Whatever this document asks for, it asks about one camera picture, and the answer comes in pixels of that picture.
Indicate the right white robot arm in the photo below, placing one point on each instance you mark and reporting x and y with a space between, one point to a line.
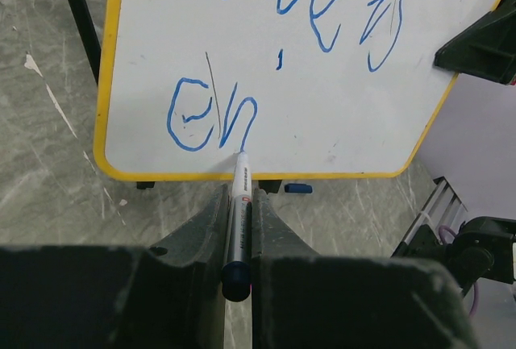
483 247

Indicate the right aluminium frame rail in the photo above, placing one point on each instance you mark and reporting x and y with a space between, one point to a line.
437 222

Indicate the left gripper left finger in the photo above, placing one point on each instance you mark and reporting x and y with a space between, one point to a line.
167 295

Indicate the black music stand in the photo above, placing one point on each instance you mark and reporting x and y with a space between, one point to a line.
88 34

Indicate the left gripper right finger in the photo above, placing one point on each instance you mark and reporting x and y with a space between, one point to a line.
301 299

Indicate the blue marker cap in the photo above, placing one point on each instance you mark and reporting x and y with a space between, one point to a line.
298 188

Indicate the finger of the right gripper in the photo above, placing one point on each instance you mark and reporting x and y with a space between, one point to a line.
486 49

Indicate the orange framed whiteboard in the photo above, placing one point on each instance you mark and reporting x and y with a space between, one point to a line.
309 89

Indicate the white marker pen body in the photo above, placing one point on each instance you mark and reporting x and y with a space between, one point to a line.
236 273

